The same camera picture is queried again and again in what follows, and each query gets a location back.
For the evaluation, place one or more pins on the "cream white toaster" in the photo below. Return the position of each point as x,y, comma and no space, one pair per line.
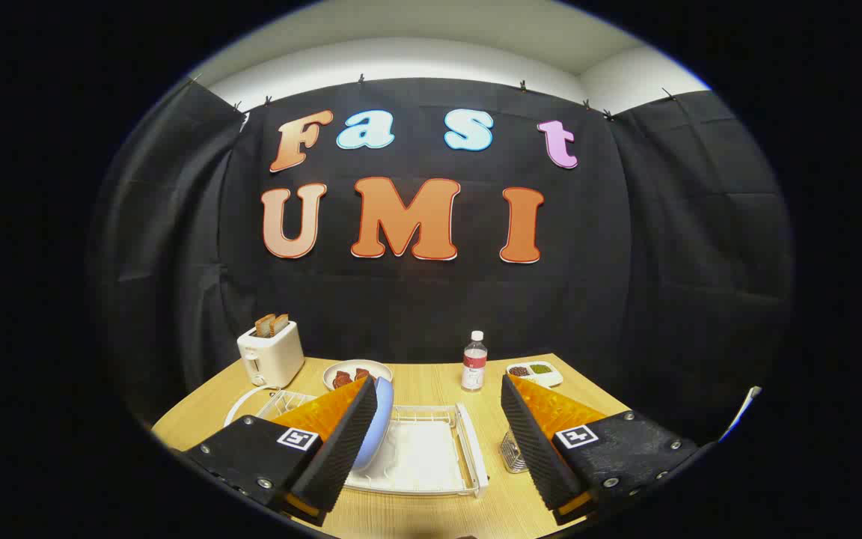
274,355

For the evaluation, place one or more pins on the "beige round plate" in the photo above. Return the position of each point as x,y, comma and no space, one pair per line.
378,368

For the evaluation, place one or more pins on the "white divided condiment tray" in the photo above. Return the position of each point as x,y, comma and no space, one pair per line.
543,376

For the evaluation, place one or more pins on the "clear bottle with red label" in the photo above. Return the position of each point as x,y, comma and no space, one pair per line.
474,367

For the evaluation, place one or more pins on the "blue plate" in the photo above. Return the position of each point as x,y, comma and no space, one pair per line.
377,427

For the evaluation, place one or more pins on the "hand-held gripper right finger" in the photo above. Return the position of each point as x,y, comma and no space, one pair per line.
536,449

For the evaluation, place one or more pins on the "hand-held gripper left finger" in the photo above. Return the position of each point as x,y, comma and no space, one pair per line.
341,442

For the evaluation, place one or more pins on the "brown toast slice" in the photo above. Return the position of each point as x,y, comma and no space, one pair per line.
264,326
280,323

